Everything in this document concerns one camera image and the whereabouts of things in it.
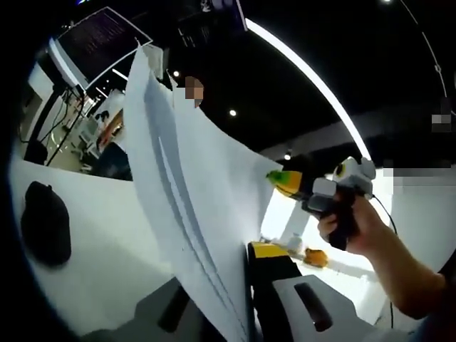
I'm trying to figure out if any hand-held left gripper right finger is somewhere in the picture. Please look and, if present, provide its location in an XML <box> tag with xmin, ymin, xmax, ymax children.
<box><xmin>247</xmin><ymin>240</ymin><xmax>372</xmax><ymax>342</ymax></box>

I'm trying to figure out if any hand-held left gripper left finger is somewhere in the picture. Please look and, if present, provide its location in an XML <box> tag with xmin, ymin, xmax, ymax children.
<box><xmin>81</xmin><ymin>276</ymin><xmax>232</xmax><ymax>342</ymax></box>

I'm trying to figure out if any stack of white printing papers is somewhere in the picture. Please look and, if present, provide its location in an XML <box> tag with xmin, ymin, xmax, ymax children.
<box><xmin>123</xmin><ymin>45</ymin><xmax>285</xmax><ymax>342</ymax></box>

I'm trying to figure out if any person's right hand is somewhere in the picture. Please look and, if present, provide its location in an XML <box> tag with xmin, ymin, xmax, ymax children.
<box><xmin>317</xmin><ymin>197</ymin><xmax>391</xmax><ymax>256</ymax></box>

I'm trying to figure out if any orange bag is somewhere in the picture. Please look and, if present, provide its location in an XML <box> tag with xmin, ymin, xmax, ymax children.
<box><xmin>304</xmin><ymin>248</ymin><xmax>329</xmax><ymax>267</ymax></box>

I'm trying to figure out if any white table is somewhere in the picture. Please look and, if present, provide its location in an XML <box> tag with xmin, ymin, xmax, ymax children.
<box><xmin>9</xmin><ymin>156</ymin><xmax>393</xmax><ymax>342</ymax></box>

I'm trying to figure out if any black cap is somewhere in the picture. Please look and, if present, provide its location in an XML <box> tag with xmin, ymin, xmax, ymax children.
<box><xmin>20</xmin><ymin>180</ymin><xmax>72</xmax><ymax>268</ymax></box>

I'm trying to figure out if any ceiling air conditioner vent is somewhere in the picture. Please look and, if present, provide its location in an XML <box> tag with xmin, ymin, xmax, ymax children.
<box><xmin>144</xmin><ymin>44</ymin><xmax>170</xmax><ymax>74</ymax></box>

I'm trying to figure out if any black monitor stand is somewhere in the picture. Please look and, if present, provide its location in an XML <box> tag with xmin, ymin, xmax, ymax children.
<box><xmin>24</xmin><ymin>87</ymin><xmax>88</xmax><ymax>167</ymax></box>

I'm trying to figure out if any computer monitor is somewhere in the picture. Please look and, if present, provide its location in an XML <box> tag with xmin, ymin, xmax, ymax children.
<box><xmin>48</xmin><ymin>6</ymin><xmax>155</xmax><ymax>92</ymax></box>

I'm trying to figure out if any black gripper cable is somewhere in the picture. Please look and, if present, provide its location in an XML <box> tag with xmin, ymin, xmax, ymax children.
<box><xmin>372</xmin><ymin>195</ymin><xmax>397</xmax><ymax>325</ymax></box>

